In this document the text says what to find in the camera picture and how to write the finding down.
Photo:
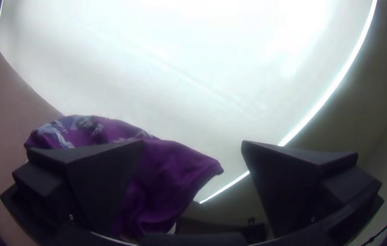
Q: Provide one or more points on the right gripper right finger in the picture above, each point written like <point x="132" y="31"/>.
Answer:
<point x="292" y="184"/>

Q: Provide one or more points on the dark t-shirt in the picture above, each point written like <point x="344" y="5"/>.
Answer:
<point x="166" y="177"/>

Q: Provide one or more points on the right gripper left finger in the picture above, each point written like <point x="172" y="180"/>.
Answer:
<point x="91" y="184"/>

